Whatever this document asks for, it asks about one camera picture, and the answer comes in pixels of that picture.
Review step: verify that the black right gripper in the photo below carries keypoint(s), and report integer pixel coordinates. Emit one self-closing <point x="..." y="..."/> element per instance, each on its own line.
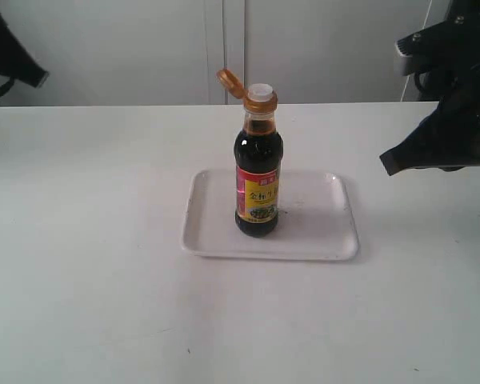
<point x="447" y="139"/>

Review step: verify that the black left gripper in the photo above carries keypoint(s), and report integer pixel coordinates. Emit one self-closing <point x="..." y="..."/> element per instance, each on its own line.
<point x="22" y="68"/>

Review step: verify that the dark soy sauce bottle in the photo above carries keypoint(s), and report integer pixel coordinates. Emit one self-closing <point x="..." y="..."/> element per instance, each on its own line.
<point x="258" y="152"/>

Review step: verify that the white plastic tray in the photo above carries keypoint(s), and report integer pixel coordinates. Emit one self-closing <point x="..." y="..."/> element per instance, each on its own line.
<point x="315" y="221"/>

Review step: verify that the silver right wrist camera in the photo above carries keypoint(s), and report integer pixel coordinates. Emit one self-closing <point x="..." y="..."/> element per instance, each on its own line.
<point x="404" y="63"/>

